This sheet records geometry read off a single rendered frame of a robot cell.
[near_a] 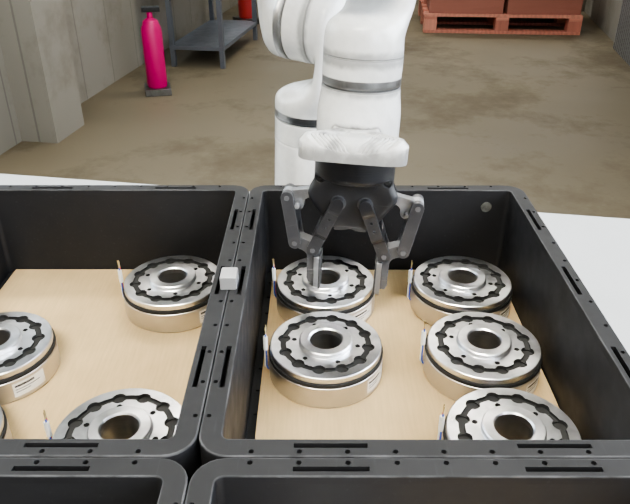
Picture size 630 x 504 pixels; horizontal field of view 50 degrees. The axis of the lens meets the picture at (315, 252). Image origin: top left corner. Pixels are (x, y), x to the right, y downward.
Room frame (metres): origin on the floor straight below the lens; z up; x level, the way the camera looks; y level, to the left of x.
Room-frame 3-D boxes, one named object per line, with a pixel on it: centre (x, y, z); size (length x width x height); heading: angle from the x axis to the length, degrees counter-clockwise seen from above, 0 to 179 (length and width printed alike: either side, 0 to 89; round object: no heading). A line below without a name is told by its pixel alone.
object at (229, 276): (0.48, 0.07, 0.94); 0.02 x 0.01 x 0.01; 0
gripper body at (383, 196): (0.59, -0.04, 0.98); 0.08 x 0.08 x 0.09
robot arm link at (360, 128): (0.57, -0.04, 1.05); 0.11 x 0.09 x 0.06; 173
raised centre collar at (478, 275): (0.60, -0.15, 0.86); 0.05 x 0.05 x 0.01
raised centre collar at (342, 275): (0.60, -0.01, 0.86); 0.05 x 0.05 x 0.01
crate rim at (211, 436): (0.49, -0.08, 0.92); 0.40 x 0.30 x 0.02; 0
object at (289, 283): (0.60, -0.01, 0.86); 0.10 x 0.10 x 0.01
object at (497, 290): (0.60, -0.15, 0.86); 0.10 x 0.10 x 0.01
